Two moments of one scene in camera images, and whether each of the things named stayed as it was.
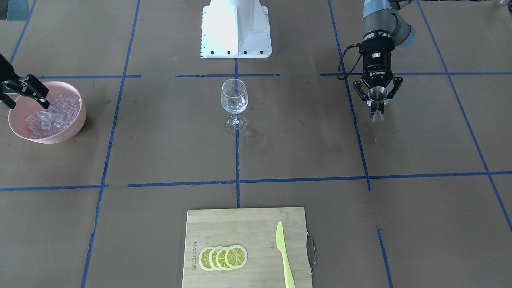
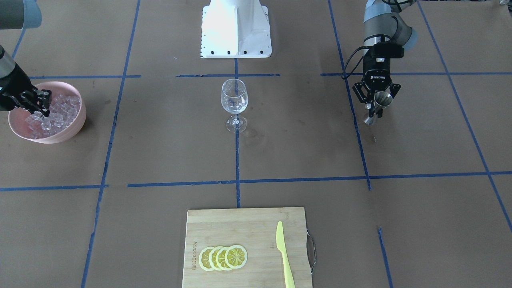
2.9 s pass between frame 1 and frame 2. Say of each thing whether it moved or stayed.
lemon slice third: stayed
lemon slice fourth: stayed
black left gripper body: stayed
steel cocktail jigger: moved
